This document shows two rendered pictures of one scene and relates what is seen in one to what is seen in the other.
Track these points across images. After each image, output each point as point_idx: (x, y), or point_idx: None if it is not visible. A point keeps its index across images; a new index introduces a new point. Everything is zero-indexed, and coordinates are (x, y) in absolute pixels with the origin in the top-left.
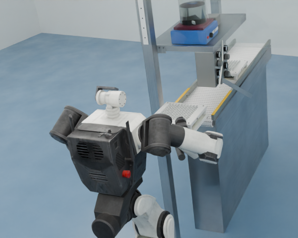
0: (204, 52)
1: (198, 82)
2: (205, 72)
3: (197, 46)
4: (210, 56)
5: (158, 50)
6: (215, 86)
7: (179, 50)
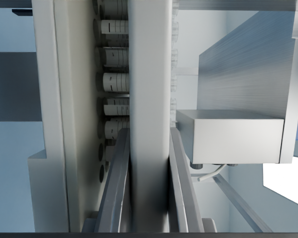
0: (280, 143)
1: (205, 123)
2: (230, 143)
3: (296, 128)
4: (269, 157)
5: None
6: (195, 163)
7: (293, 79)
